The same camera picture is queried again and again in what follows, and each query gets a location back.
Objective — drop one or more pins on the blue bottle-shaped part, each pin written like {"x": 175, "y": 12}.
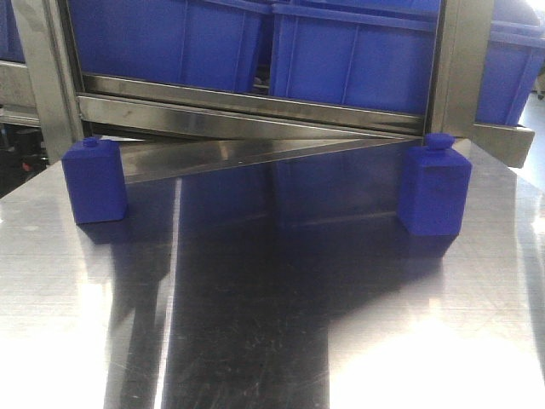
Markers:
{"x": 434, "y": 187}
{"x": 95, "y": 182}

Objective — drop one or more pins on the blue plastic bin right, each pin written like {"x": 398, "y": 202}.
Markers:
{"x": 514, "y": 58}

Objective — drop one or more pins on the blue plastic bin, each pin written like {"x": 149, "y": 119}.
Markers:
{"x": 514, "y": 58}
{"x": 205, "y": 44}
{"x": 373, "y": 58}

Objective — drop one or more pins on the blue plastic bin left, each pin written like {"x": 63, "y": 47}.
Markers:
{"x": 205, "y": 44}

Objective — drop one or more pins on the blue bin far left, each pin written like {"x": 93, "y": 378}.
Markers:
{"x": 11, "y": 48}

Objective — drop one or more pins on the stainless steel shelf rack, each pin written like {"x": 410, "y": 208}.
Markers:
{"x": 50, "y": 91}

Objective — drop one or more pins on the blue plastic bin middle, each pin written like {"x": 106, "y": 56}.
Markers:
{"x": 373, "y": 58}

